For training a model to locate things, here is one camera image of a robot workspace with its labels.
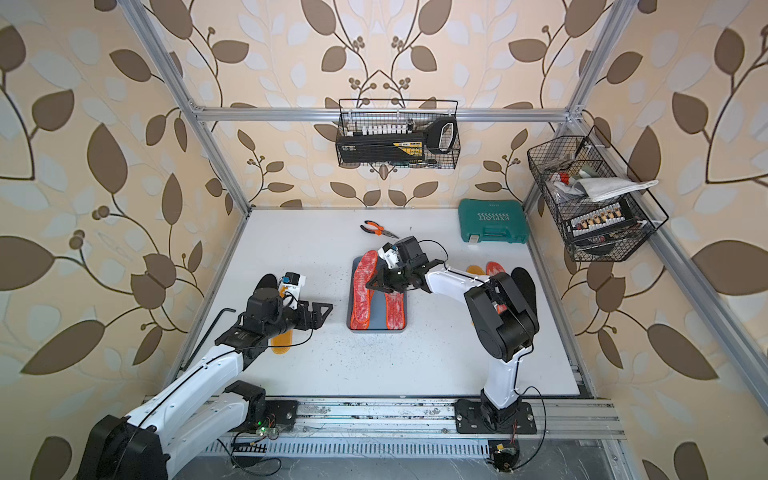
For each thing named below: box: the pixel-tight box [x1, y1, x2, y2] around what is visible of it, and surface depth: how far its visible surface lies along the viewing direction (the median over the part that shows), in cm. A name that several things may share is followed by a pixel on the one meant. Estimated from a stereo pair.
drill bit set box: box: [566, 199, 637, 241], surface depth 68 cm
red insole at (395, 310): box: [384, 291, 406, 330], surface depth 93 cm
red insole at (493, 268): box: [485, 261, 506, 278], surface depth 104 cm
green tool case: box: [458, 199, 529, 245], surface depth 114 cm
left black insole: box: [248, 274, 279, 301], surface depth 101 cm
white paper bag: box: [574, 178, 659, 202], surface depth 64 cm
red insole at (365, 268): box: [350, 250, 379, 330], surface depth 91 cm
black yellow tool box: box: [336, 132, 425, 163], surface depth 86 cm
